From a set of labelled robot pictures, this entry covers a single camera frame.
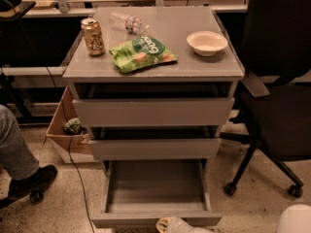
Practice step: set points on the grey top drawer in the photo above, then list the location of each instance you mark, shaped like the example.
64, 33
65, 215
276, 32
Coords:
153, 112

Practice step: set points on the gold soda can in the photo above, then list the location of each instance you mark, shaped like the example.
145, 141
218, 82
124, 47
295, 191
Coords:
93, 36

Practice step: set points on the green chip bag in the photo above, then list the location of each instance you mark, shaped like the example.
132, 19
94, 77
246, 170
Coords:
140, 53

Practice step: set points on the grey drawer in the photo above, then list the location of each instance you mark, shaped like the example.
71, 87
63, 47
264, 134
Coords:
153, 112
140, 192
154, 149

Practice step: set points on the black chair caster left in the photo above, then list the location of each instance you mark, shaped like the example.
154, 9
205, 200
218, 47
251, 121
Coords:
36, 197

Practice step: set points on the grey bottom drawer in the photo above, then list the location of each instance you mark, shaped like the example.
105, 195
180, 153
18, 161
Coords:
140, 192

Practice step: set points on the white paper bowl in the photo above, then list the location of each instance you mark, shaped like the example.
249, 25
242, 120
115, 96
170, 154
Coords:
206, 43

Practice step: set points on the grey drawer cabinet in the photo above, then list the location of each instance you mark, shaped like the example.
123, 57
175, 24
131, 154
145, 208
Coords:
191, 76

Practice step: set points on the grey middle drawer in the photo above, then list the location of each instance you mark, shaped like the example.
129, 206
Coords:
154, 149

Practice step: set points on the clear plastic water bottle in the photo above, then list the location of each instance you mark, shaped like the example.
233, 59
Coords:
128, 23

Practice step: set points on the person leg in jeans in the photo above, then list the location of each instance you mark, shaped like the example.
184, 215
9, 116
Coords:
15, 155

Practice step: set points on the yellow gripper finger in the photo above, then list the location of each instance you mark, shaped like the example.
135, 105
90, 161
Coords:
166, 225

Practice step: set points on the black office chair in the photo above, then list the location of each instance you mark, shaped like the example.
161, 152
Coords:
275, 50

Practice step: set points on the green item in box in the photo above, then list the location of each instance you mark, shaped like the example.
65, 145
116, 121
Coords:
73, 126

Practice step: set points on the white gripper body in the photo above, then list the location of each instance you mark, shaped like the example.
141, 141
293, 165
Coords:
184, 226

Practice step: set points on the black shoe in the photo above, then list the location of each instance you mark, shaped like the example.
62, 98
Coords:
41, 180

